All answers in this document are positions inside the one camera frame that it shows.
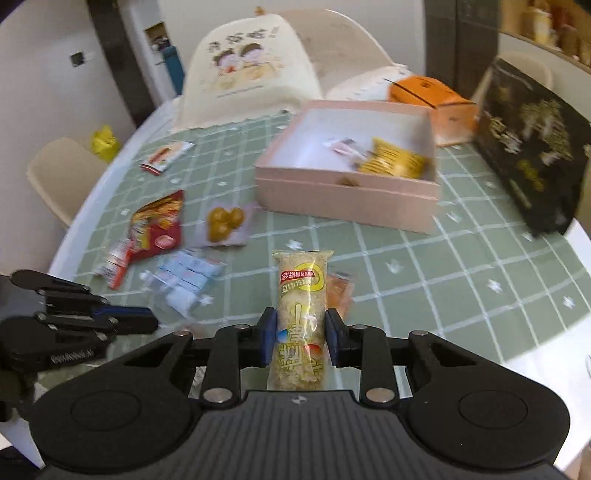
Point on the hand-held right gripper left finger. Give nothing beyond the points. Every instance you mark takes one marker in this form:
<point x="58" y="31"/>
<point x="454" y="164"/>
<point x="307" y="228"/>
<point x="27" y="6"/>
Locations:
<point x="268" y="337"/>

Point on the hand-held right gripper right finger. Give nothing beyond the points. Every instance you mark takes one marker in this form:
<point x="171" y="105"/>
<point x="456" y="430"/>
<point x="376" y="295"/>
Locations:
<point x="332" y="339"/>

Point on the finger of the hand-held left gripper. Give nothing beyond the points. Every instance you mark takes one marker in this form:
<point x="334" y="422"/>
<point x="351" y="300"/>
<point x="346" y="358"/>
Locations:
<point x="69" y="295"/>
<point x="134" y="321"/>

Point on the small orange packet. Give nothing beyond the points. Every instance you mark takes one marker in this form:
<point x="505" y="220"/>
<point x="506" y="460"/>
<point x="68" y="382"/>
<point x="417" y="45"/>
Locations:
<point x="340" y="290"/>

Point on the small red white packet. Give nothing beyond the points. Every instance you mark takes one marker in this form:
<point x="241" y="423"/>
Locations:
<point x="115" y="263"/>

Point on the long yellow snack bar packet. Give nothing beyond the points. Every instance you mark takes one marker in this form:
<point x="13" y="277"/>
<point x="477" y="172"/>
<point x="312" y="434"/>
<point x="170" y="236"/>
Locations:
<point x="302" y="286"/>

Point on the blue white packet strip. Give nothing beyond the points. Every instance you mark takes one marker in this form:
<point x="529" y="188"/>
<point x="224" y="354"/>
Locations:
<point x="189" y="277"/>

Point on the large red snack packet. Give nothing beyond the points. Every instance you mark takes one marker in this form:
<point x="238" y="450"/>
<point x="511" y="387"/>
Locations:
<point x="159" y="221"/>

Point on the clear packet with yellow balls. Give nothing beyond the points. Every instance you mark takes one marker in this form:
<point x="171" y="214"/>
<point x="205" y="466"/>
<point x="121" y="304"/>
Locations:
<point x="224" y="220"/>

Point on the pink cardboard box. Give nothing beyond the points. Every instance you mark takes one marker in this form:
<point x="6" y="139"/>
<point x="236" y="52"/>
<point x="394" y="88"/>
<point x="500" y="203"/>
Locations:
<point x="341" y="203"/>

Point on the green checked tablecloth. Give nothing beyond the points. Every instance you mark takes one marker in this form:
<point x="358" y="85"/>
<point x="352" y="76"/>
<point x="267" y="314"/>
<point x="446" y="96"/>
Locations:
<point x="415" y="277"/>

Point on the yellow plastic bag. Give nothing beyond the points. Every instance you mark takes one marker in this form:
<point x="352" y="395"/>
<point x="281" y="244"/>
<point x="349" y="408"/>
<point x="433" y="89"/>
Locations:
<point x="105" y="143"/>

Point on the small white pink packet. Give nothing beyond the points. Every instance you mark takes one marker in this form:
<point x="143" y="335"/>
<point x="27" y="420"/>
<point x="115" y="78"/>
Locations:
<point x="344" y="146"/>

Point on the cream cartoon cushion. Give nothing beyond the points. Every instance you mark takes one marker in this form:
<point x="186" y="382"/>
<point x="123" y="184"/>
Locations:
<point x="249" y="92"/>

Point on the orange cardboard box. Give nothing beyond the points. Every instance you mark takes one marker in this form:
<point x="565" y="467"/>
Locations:
<point x="443" y="115"/>

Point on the black gold printed bag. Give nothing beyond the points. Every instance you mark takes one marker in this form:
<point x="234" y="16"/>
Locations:
<point x="531" y="152"/>

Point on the dark grey cabinet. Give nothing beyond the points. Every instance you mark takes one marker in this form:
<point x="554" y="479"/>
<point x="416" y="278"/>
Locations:
<point x="461" y="46"/>

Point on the wooden display shelf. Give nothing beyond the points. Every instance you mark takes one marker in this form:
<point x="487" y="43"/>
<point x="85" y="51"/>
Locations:
<point x="545" y="27"/>

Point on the black wall socket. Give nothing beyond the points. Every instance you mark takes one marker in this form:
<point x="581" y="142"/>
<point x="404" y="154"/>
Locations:
<point x="77" y="58"/>

